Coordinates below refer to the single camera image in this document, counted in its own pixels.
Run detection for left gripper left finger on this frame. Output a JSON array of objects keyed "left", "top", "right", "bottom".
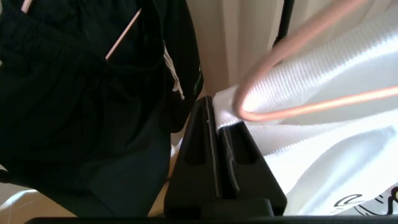
[{"left": 164, "top": 95, "right": 222, "bottom": 218}]

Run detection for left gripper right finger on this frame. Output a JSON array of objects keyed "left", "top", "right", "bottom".
[{"left": 219, "top": 121, "right": 288, "bottom": 218}]

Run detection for white garment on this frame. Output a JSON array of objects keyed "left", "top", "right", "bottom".
[{"left": 170, "top": 12, "right": 398, "bottom": 216}]

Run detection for black shorts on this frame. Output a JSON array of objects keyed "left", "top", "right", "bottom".
[{"left": 0, "top": 0, "right": 205, "bottom": 218}]

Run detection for pink clothes hanger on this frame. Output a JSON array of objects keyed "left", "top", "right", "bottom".
[
  {"left": 21, "top": 0, "right": 142, "bottom": 60},
  {"left": 232, "top": 0, "right": 398, "bottom": 123}
]

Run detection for black clothes rack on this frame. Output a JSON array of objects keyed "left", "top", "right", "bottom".
[{"left": 0, "top": 0, "right": 295, "bottom": 184}]

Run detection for beige curtain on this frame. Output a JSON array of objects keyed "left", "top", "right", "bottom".
[{"left": 185, "top": 0, "right": 398, "bottom": 97}]

